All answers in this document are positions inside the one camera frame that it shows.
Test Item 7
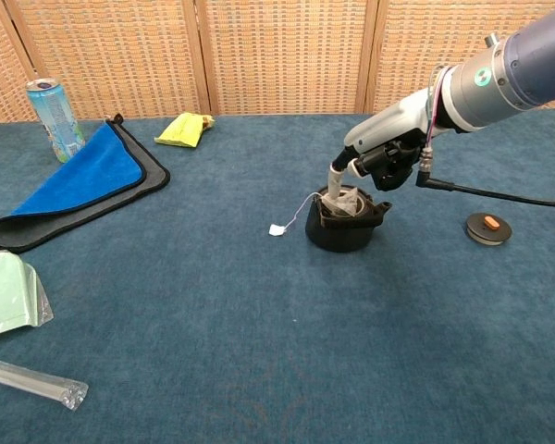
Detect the woven wicker folding screen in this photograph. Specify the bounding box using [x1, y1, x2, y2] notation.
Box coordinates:
[0, 0, 555, 126]

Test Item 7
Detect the mint green dustpan in wrap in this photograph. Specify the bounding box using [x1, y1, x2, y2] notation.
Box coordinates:
[0, 240, 56, 341]

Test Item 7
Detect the black mug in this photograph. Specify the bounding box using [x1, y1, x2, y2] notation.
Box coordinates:
[303, 183, 393, 253]

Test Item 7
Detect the black lid with orange knob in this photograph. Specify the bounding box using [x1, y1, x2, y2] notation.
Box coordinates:
[465, 212, 513, 247]

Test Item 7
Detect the black right hand cable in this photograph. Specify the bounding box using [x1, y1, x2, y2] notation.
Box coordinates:
[415, 146, 555, 208]

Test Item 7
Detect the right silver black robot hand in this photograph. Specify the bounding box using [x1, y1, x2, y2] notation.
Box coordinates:
[326, 87, 446, 203]

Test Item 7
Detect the blue carpet table mat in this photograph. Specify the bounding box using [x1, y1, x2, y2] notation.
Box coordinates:
[0, 113, 555, 444]

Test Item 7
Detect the blue and grey folded cloth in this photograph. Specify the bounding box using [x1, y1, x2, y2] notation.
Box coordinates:
[0, 114, 171, 254]

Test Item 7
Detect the clear plastic wrapped handle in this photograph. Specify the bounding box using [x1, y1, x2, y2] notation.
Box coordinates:
[0, 354, 89, 412]

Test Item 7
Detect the tea bag with string tag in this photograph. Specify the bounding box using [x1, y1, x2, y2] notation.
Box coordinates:
[267, 187, 362, 239]

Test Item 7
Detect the yellow snack packet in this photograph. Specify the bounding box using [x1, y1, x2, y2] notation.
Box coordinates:
[154, 113, 216, 150]

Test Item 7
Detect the light blue drink can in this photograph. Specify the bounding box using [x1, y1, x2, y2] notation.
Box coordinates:
[25, 78, 87, 164]

